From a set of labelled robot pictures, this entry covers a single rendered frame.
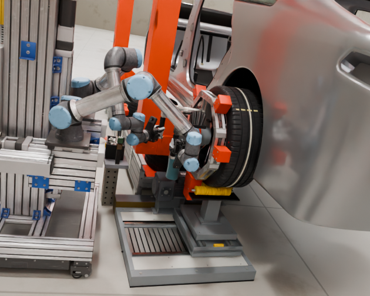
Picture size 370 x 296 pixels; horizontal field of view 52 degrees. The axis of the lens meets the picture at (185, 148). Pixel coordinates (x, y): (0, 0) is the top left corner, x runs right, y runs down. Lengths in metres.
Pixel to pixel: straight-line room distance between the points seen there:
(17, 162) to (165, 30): 1.30
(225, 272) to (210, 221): 0.39
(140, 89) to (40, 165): 0.65
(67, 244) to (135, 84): 1.02
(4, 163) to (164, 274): 1.11
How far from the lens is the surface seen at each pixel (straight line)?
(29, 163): 2.06
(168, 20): 2.68
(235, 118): 2.21
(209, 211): 2.68
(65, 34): 2.27
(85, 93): 2.56
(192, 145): 1.90
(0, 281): 2.46
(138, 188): 3.10
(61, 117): 1.93
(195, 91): 2.57
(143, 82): 1.81
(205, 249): 2.58
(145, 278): 2.39
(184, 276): 2.45
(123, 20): 4.58
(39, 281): 2.43
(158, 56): 2.69
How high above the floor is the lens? 1.57
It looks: 19 degrees down
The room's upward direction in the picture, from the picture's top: 11 degrees clockwise
